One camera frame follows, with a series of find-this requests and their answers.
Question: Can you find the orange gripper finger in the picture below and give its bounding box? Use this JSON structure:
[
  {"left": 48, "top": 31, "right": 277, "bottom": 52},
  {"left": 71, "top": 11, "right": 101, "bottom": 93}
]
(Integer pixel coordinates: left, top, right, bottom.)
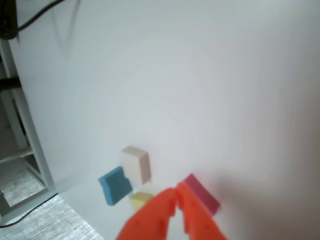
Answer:
[
  {"left": 176, "top": 182, "right": 228, "bottom": 240},
  {"left": 116, "top": 187, "right": 179, "bottom": 240}
]

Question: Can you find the pink foam cuboid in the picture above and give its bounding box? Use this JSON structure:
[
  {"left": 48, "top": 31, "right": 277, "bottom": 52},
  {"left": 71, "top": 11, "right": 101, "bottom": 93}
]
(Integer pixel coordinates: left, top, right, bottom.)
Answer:
[{"left": 180, "top": 173, "right": 222, "bottom": 217}]

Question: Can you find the yellow foam cuboid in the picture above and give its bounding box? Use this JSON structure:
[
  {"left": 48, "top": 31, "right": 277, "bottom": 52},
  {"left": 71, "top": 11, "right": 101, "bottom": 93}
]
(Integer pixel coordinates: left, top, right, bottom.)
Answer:
[{"left": 129, "top": 191, "right": 154, "bottom": 213}]

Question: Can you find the blue foam cuboid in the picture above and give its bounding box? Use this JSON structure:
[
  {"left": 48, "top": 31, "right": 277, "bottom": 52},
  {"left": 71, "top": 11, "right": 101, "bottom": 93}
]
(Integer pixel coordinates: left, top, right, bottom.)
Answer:
[{"left": 98, "top": 166, "right": 134, "bottom": 207}]

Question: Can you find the white foam cuboid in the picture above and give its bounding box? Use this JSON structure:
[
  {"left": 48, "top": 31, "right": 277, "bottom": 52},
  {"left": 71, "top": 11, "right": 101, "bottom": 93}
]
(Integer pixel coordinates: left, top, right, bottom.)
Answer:
[{"left": 121, "top": 146, "right": 153, "bottom": 186}]

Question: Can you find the black webcam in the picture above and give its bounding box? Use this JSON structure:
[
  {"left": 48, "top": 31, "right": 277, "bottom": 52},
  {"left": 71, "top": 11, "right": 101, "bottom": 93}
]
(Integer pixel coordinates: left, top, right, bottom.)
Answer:
[{"left": 0, "top": 0, "right": 20, "bottom": 41}]

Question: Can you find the thin black floor cable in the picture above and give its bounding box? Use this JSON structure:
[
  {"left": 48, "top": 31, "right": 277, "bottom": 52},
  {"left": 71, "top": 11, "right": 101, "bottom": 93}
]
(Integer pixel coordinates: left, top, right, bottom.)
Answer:
[{"left": 0, "top": 194, "right": 60, "bottom": 228}]

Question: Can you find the white shelf frame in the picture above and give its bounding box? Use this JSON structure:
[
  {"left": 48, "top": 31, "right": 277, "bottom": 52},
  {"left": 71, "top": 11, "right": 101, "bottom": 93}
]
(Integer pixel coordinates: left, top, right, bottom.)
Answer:
[{"left": 0, "top": 37, "right": 57, "bottom": 223}]

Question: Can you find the black webcam cable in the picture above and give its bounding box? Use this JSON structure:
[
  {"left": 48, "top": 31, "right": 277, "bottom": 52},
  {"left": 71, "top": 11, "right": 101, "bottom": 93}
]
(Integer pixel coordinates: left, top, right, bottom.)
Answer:
[{"left": 17, "top": 0, "right": 63, "bottom": 31}]

